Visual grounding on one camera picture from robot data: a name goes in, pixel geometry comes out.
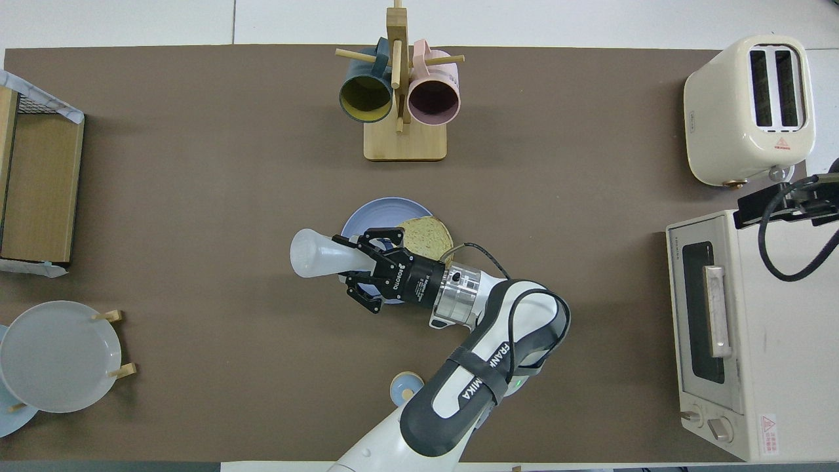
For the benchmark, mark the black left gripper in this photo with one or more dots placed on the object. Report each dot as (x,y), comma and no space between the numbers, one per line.
(413,278)

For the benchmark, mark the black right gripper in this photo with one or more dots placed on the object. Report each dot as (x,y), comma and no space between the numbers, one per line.
(819,196)

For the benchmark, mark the toasted bread slice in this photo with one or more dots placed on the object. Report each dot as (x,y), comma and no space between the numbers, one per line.
(429,239)

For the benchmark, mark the translucent squeeze bottle blue cap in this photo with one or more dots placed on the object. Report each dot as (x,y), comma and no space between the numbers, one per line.
(311,252)

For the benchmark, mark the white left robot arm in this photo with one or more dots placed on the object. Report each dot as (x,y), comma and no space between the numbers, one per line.
(452,393)

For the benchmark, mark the wooden plate rack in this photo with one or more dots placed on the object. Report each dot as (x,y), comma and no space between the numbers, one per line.
(115,316)

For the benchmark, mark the grey round plate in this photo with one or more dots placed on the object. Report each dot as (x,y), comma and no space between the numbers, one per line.
(59,357)

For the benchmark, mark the light blue round plate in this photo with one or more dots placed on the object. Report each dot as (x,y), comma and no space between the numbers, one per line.
(10,423)

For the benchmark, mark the cream two-slot toaster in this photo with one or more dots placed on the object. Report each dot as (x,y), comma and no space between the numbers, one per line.
(721,131)

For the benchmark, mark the small blue jar wooden knob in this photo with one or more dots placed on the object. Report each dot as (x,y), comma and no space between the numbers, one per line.
(400,387)

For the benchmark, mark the wooden mug tree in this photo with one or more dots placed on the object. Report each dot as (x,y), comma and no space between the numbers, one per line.
(405,141)

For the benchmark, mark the white toaster oven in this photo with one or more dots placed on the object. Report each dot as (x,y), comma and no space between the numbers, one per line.
(786,341)

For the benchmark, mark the dark teal mug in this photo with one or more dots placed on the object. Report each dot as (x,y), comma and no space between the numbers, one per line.
(365,98)

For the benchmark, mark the pink mug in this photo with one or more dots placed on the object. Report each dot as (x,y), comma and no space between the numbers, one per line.
(432,98)

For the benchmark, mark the brown table mat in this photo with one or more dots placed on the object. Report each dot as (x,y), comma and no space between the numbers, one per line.
(196,196)

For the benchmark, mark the pale cloth strip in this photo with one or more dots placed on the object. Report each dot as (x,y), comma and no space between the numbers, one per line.
(26,267)

